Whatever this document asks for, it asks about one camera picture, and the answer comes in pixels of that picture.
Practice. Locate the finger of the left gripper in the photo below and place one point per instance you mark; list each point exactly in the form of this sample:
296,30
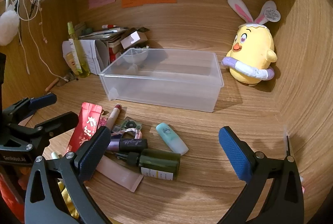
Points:
43,132
27,107

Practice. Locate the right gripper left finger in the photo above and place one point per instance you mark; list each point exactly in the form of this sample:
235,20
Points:
44,202

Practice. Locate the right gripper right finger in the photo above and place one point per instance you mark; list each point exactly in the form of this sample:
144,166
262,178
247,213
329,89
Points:
284,202

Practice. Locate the pink cosmetic tube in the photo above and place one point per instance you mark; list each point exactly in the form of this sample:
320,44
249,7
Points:
109,168

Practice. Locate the red tea packet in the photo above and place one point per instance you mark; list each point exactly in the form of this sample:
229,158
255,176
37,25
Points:
89,117

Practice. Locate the purple black lipstick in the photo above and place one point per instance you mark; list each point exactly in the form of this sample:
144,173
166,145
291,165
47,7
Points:
127,145

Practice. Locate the beige red-capped stick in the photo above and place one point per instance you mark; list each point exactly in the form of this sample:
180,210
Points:
113,116

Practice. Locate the dark green dropper bottle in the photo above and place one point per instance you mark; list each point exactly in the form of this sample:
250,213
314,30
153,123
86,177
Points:
153,163

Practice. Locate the mint green small tube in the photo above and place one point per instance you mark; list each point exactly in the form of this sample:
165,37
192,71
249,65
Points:
172,139

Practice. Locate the pink hair clip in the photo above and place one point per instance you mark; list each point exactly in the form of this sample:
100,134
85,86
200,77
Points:
102,121

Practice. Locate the yellow-green spray bottle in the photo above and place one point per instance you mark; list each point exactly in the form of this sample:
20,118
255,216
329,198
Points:
81,65

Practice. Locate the white paper box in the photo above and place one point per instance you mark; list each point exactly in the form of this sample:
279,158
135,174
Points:
97,55

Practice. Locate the white fluffy pompom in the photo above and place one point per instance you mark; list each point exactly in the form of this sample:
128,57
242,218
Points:
9,25

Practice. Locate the glass bowl with trinkets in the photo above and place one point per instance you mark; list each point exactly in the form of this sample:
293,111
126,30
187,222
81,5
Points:
136,55

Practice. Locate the stack of books papers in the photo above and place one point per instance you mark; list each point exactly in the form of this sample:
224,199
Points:
111,38

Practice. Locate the red white marker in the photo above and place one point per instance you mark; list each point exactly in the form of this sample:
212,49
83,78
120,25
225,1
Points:
107,26

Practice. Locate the small pink white box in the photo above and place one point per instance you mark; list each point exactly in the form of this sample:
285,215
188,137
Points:
133,39

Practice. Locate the clear plastic storage bin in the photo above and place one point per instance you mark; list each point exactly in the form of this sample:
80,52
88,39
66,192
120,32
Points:
178,78

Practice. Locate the yellow chick plush toy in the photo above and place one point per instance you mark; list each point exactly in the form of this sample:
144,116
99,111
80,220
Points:
252,50

